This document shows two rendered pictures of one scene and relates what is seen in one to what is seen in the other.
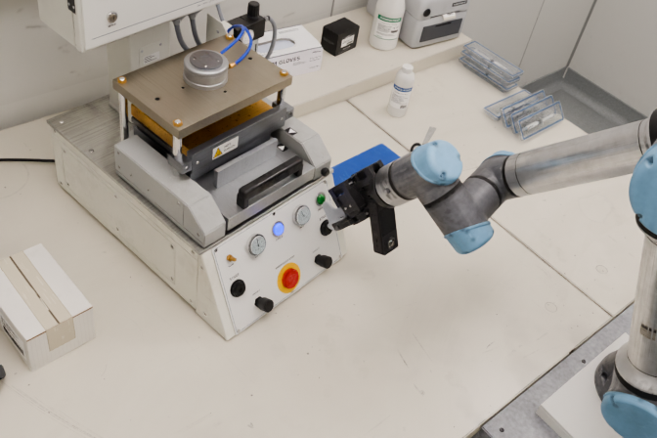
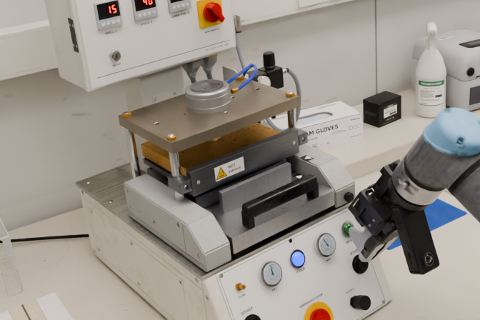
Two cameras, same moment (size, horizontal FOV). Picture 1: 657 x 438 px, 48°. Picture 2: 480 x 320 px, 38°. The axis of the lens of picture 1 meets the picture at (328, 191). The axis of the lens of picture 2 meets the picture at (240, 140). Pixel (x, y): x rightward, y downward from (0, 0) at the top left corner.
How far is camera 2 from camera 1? 0.40 m
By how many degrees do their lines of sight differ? 25
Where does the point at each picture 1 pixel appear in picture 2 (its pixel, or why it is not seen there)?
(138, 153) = (144, 187)
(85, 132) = (108, 188)
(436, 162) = (450, 127)
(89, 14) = (91, 51)
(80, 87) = not seen: hidden behind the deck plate
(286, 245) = (311, 281)
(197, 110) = (194, 128)
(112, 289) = not seen: outside the picture
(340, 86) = (384, 149)
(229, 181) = (238, 206)
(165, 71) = (171, 106)
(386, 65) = not seen: hidden behind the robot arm
